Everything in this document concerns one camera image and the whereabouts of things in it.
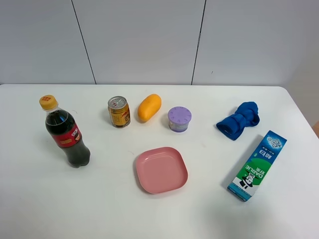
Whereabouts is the blue cloth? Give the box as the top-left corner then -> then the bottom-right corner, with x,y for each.
216,102 -> 260,140

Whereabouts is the yellow mango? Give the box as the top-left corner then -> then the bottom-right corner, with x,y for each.
138,94 -> 161,122

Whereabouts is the purple lidded round container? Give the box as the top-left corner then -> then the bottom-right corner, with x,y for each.
167,106 -> 192,132

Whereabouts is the gold drink can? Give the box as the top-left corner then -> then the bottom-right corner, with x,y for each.
108,96 -> 131,128

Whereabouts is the pink square plate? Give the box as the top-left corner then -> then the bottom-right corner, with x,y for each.
135,147 -> 188,194

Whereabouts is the cola bottle with yellow cap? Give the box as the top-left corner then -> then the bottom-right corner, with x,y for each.
39,95 -> 91,168

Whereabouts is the Darlie toothpaste box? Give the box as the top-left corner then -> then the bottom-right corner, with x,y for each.
227,130 -> 287,202

